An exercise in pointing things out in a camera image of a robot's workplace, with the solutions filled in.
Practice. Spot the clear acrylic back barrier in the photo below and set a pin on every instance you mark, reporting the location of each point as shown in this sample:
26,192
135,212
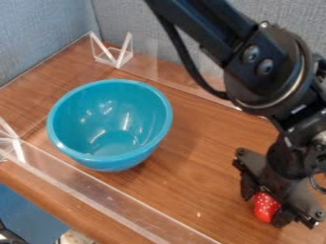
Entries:
166,72

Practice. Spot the blue plastic bowl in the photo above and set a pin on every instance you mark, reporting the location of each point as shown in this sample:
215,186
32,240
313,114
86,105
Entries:
109,124

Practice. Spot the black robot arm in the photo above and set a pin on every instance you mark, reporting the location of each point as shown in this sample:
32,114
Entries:
261,67

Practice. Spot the clear acrylic barrier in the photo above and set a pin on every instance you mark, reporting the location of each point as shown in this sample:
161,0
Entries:
31,169
166,72

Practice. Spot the red strawberry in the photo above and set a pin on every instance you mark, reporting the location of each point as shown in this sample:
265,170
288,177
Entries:
266,207

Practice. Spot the clear acrylic corner bracket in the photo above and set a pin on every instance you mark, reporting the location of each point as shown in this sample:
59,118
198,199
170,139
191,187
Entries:
109,55

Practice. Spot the clear acrylic front barrier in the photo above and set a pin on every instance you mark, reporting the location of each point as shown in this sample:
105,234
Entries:
31,169

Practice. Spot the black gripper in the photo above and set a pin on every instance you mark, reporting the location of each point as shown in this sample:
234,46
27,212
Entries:
300,205

